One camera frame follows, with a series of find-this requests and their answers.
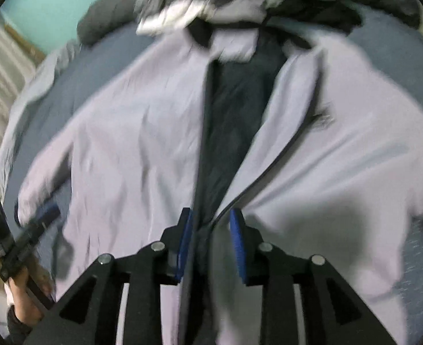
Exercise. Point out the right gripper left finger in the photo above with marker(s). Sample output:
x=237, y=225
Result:
x=114, y=290

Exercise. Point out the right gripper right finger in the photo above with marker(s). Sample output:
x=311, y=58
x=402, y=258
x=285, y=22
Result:
x=304, y=300

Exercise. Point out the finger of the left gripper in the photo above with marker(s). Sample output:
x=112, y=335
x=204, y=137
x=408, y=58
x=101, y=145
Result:
x=49, y=213

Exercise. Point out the light grey zip jacket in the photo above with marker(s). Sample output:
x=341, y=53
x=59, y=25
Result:
x=320, y=147

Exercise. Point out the person's left hand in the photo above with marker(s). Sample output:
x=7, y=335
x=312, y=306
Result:
x=24, y=307

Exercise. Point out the light grey blanket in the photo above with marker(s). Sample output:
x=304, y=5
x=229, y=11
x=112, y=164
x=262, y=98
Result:
x=22, y=109

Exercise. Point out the black garment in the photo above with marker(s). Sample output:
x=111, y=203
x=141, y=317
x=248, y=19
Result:
x=327, y=13

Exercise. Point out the white garment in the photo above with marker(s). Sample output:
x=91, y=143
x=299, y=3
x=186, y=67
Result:
x=175, y=16

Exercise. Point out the blue bed sheet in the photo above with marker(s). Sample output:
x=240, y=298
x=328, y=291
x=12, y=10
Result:
x=71, y=79

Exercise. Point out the wooden frame by curtain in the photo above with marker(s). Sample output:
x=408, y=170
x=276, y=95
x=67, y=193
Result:
x=33, y=52

